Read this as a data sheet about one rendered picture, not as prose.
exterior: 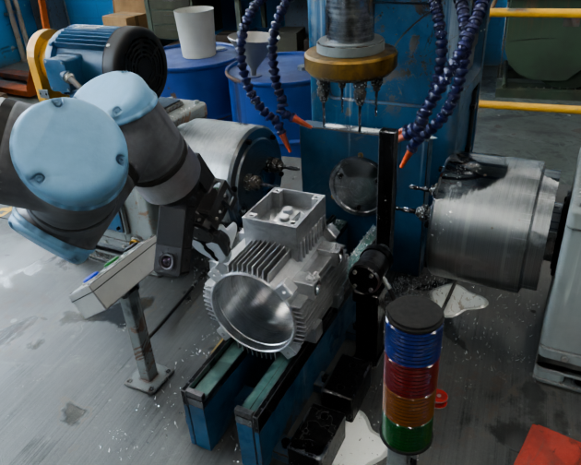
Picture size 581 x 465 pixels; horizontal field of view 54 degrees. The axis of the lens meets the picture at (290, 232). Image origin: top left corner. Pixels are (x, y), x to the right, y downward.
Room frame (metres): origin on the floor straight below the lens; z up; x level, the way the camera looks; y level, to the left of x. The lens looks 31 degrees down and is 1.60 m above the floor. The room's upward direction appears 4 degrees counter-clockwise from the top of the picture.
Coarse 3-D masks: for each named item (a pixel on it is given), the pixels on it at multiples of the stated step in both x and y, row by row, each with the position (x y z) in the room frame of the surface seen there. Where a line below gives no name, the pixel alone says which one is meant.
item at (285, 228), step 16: (272, 192) 0.91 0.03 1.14; (288, 192) 0.91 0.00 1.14; (304, 192) 0.90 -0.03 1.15; (256, 208) 0.86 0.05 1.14; (272, 208) 0.90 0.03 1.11; (288, 208) 0.86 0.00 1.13; (304, 208) 0.89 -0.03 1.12; (320, 208) 0.86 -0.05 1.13; (256, 224) 0.81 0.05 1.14; (272, 224) 0.79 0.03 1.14; (288, 224) 0.79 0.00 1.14; (304, 224) 0.80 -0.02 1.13; (320, 224) 0.86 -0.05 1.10; (256, 240) 0.81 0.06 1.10; (272, 240) 0.80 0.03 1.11; (288, 240) 0.78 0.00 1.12; (304, 240) 0.79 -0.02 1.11; (304, 256) 0.79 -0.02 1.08
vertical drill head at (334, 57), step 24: (336, 0) 1.08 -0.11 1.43; (360, 0) 1.07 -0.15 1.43; (336, 24) 1.08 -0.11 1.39; (360, 24) 1.07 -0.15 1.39; (312, 48) 1.15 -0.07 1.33; (336, 48) 1.06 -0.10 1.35; (360, 48) 1.05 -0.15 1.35; (384, 48) 1.09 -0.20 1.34; (312, 72) 1.07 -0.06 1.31; (336, 72) 1.03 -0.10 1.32; (360, 72) 1.03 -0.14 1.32; (384, 72) 1.04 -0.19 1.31; (360, 96) 1.04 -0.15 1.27; (360, 120) 1.05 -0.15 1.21
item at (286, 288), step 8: (328, 224) 0.88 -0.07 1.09; (328, 232) 0.86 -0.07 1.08; (336, 232) 0.86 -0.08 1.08; (328, 240) 0.86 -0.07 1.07; (224, 264) 0.77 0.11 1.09; (208, 272) 0.76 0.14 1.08; (216, 272) 0.75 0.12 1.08; (224, 272) 0.76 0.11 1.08; (216, 280) 0.76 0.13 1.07; (288, 280) 0.71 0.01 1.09; (280, 288) 0.70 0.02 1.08; (288, 288) 0.70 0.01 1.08; (296, 288) 0.71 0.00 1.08; (288, 296) 0.69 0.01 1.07; (224, 336) 0.76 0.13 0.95; (296, 344) 0.71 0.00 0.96; (288, 352) 0.70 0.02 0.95; (296, 352) 0.69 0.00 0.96
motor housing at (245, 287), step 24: (240, 264) 0.74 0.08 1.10; (264, 264) 0.74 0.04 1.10; (288, 264) 0.76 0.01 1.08; (312, 264) 0.79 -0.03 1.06; (216, 288) 0.77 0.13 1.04; (240, 288) 0.83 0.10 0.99; (264, 288) 0.87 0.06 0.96; (336, 288) 0.81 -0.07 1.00; (216, 312) 0.76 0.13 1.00; (240, 312) 0.80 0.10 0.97; (264, 312) 0.82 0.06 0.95; (288, 312) 0.82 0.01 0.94; (312, 312) 0.71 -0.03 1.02; (240, 336) 0.75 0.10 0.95; (264, 336) 0.76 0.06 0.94; (288, 336) 0.73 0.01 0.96
